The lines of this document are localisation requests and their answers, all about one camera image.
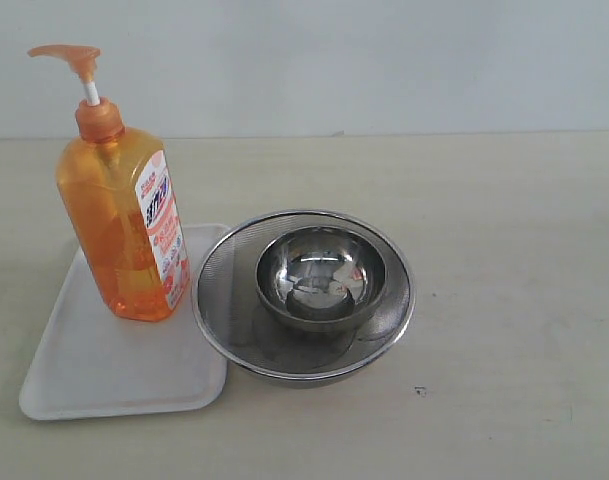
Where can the white plastic tray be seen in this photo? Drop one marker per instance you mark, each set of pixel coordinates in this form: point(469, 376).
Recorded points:
point(90, 363)

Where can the small stainless steel bowl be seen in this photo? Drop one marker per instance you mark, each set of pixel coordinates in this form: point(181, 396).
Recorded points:
point(321, 279)

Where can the orange soap pump bottle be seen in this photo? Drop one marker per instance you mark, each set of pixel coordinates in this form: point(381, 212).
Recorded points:
point(116, 186)

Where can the steel mesh strainer basket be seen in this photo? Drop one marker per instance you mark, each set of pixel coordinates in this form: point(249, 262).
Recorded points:
point(233, 321)

